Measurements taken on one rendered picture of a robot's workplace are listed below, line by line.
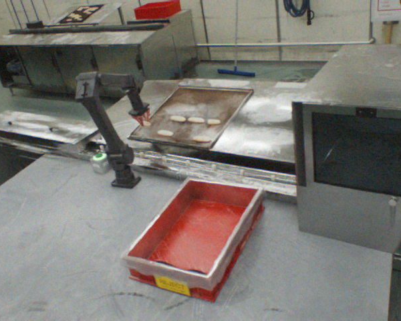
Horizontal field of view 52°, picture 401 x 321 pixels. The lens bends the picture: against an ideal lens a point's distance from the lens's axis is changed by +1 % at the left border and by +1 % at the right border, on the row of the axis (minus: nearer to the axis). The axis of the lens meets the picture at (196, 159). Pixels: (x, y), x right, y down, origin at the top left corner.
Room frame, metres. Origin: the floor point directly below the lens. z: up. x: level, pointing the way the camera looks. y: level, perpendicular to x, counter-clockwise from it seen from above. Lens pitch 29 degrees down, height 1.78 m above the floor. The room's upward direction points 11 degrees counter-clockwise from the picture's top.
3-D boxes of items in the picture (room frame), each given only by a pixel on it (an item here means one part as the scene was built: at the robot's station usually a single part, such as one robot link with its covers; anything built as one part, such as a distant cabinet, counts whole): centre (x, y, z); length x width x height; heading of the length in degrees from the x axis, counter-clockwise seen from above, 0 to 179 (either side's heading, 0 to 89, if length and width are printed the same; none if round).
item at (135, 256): (1.12, 0.04, 0.87); 0.49 x 0.34 x 0.10; 147
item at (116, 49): (5.86, 1.15, 0.51); 3.00 x 1.26 x 1.03; 52
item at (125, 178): (1.63, 0.34, 0.86); 0.12 x 0.09 x 0.08; 59
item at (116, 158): (1.65, 0.34, 0.94); 0.09 x 0.05 x 0.10; 164
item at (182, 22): (5.56, 0.12, 0.44); 0.70 x 0.55 x 0.87; 52
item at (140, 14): (5.56, 0.12, 0.94); 0.51 x 0.36 x 0.13; 56
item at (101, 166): (1.79, 0.46, 0.84); 0.08 x 0.08 x 0.11; 52
